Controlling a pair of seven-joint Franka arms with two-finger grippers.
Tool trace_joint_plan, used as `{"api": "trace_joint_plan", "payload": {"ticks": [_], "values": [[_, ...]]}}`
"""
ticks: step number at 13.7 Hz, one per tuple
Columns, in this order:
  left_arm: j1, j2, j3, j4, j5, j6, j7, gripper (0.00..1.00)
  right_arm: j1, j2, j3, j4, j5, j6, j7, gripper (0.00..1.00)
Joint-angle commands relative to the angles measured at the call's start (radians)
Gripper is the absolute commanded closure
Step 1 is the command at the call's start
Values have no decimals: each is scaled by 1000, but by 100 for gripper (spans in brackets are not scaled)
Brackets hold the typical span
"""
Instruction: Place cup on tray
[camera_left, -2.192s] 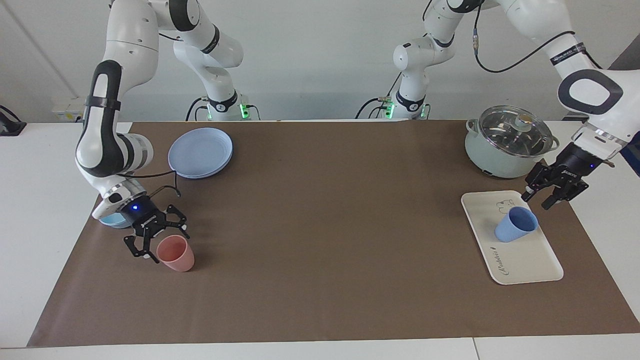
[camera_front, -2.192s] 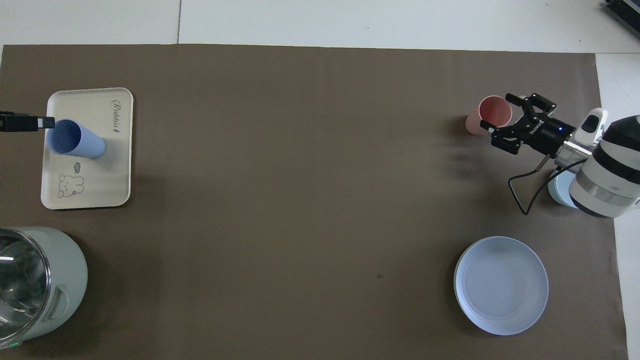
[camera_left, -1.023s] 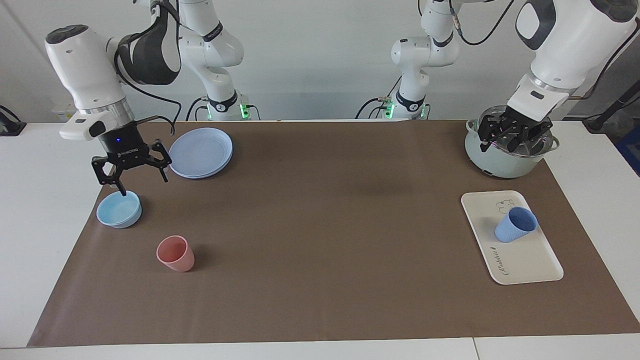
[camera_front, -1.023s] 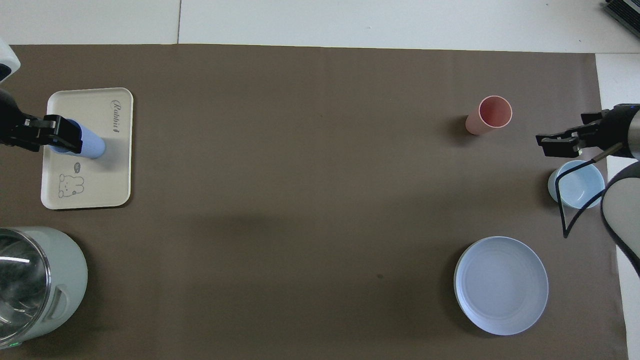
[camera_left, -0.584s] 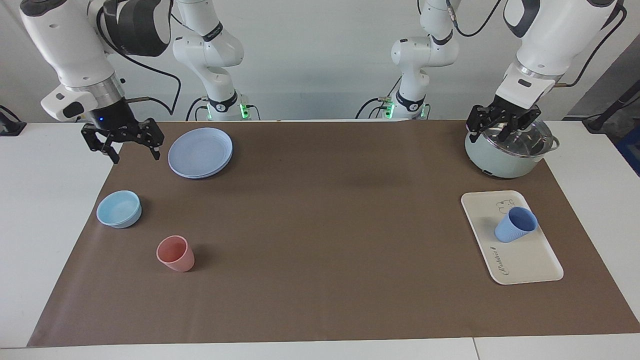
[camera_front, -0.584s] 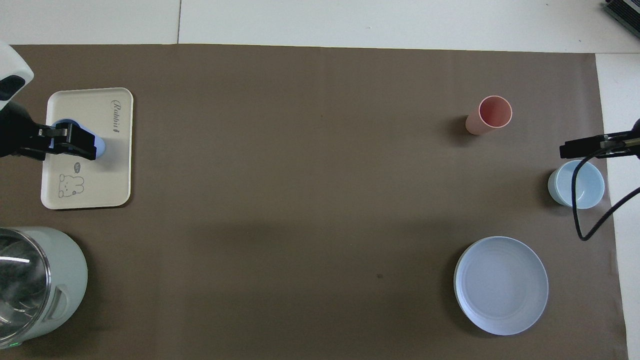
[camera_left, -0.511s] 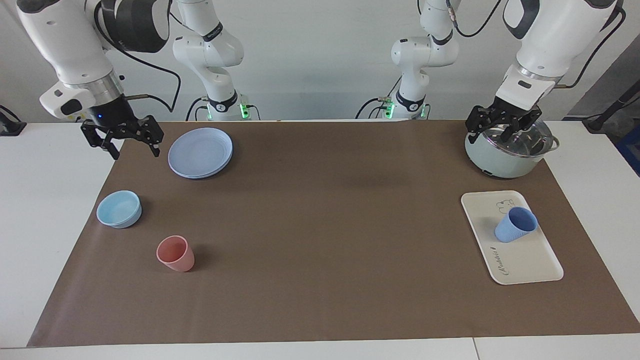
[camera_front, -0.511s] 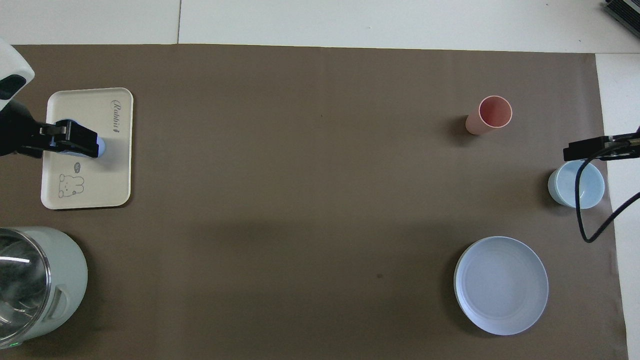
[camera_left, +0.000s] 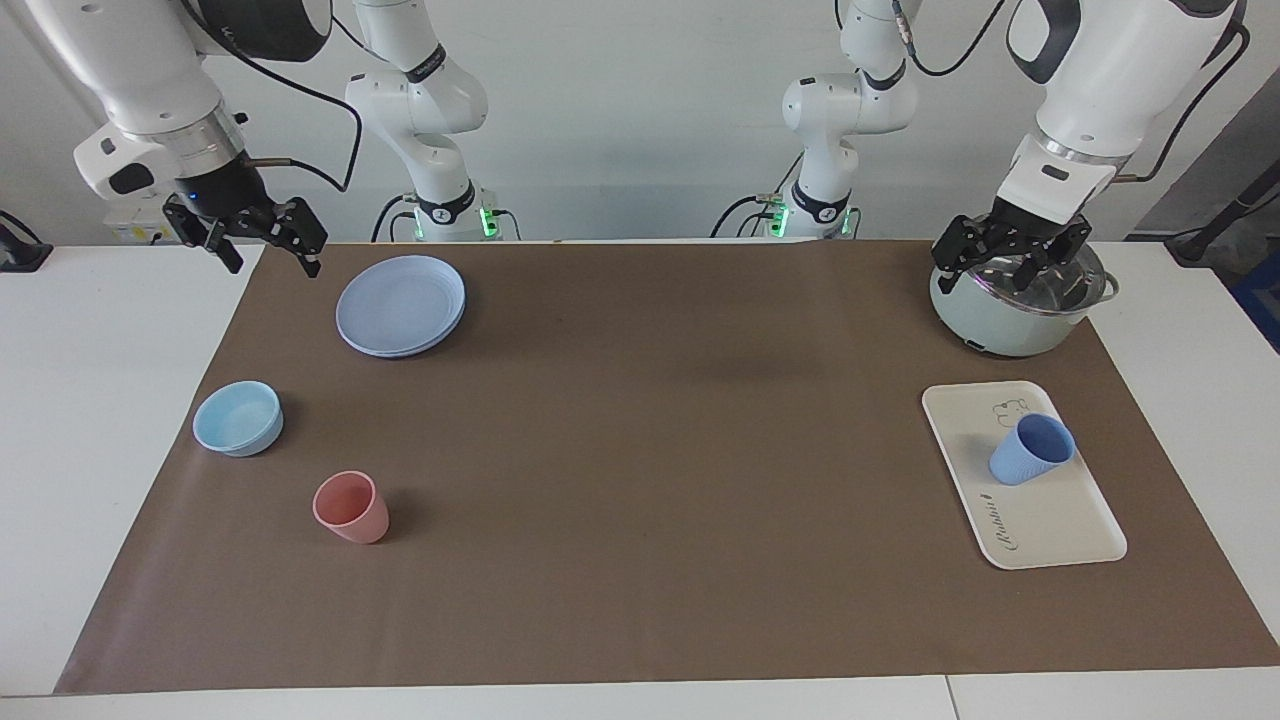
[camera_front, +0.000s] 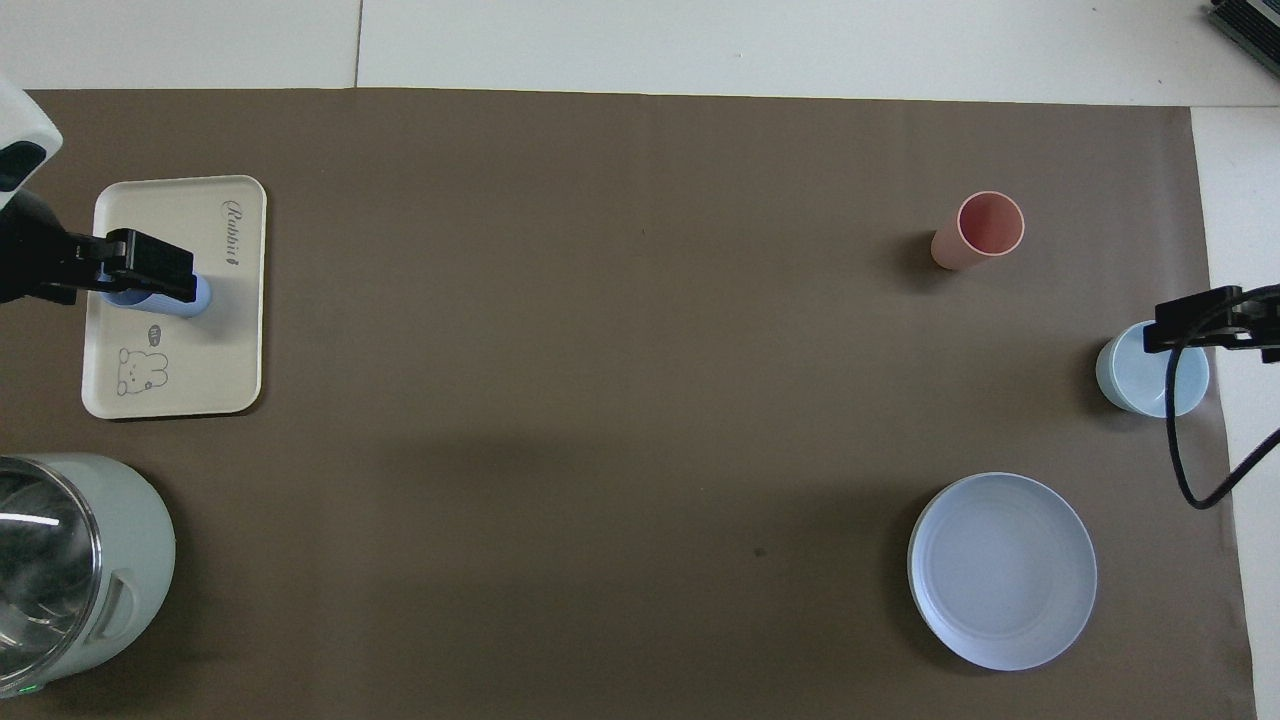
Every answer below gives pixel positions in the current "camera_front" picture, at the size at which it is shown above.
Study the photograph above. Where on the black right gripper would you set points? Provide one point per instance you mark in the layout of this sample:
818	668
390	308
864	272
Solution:
1262	320

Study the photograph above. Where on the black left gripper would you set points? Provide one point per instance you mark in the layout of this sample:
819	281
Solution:
25	260

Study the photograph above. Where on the blue ribbed cup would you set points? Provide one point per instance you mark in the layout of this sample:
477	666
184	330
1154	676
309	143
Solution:
195	305

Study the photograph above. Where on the pink cup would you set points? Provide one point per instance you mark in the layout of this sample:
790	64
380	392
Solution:
990	225

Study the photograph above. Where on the light blue small cup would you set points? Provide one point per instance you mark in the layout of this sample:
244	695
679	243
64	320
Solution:
1135	385

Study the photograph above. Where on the cream tray with bear print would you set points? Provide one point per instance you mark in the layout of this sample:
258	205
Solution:
200	360

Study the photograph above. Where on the pale green electric pot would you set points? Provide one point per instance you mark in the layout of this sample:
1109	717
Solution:
120	560

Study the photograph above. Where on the dark grey ribbed device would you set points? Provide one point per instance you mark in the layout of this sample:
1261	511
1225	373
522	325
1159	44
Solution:
1255	25

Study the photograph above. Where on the blue round plate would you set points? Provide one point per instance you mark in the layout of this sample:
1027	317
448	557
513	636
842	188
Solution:
1000	570

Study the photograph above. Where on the brown table mat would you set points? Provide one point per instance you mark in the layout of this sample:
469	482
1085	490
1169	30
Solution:
600	450

